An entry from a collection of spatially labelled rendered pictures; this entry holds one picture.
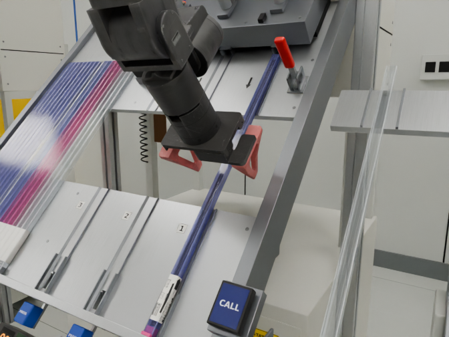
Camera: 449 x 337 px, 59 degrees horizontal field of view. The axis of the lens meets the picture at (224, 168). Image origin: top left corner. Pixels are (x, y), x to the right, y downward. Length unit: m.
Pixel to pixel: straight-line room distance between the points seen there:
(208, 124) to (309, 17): 0.31
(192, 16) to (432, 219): 2.05
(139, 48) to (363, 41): 0.54
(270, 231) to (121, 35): 0.30
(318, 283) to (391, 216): 1.55
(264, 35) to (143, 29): 0.38
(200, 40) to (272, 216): 0.24
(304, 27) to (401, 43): 1.62
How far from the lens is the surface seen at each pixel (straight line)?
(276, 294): 0.84
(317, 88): 0.65
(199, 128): 0.49
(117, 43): 0.43
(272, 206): 0.53
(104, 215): 0.69
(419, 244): 2.44
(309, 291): 0.86
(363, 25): 0.86
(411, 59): 2.30
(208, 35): 0.51
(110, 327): 0.56
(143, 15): 0.40
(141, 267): 0.59
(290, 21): 0.72
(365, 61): 0.85
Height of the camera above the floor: 1.03
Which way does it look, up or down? 12 degrees down
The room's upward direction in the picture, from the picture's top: straight up
